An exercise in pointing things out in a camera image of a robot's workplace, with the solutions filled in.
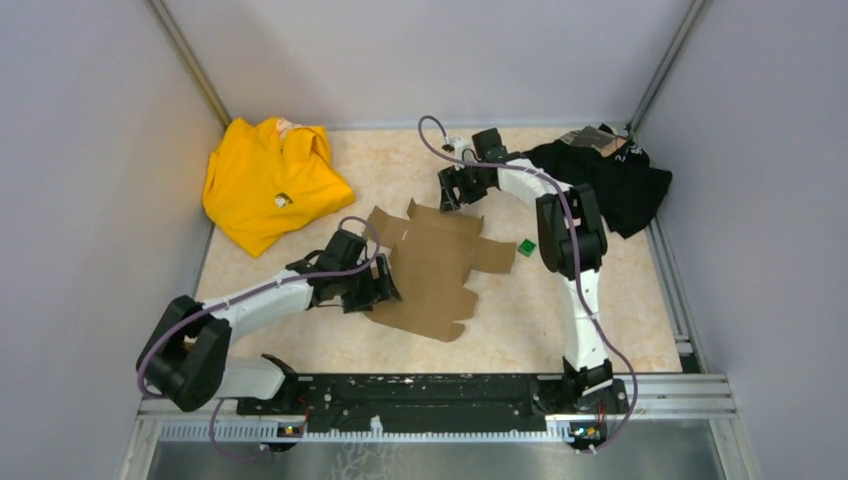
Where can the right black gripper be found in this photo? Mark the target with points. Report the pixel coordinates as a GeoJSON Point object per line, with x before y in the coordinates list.
{"type": "Point", "coordinates": [450, 179]}

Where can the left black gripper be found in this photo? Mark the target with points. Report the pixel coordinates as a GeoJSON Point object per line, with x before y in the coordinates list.
{"type": "Point", "coordinates": [372, 293]}

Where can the brown cardboard box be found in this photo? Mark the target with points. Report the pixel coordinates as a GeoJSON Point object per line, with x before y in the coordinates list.
{"type": "Point", "coordinates": [431, 255]}

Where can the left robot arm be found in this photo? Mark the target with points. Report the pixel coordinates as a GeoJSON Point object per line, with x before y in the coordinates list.
{"type": "Point", "coordinates": [186, 359]}

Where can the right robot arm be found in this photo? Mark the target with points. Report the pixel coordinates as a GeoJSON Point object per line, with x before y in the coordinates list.
{"type": "Point", "coordinates": [570, 239]}

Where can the small green block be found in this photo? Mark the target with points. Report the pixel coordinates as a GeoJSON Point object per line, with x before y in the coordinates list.
{"type": "Point", "coordinates": [527, 247]}

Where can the yellow shirt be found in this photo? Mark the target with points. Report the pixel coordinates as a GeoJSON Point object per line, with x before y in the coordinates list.
{"type": "Point", "coordinates": [266, 180]}

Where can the black shirt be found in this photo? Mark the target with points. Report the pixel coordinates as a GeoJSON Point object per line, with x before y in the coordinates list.
{"type": "Point", "coordinates": [628, 189]}

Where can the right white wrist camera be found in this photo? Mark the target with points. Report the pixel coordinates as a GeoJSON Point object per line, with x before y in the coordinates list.
{"type": "Point", "coordinates": [456, 145]}

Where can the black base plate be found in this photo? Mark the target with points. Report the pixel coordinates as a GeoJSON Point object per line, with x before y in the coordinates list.
{"type": "Point", "coordinates": [432, 403]}

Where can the aluminium frame rail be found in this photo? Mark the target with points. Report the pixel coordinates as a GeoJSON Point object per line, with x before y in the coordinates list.
{"type": "Point", "coordinates": [654, 397]}

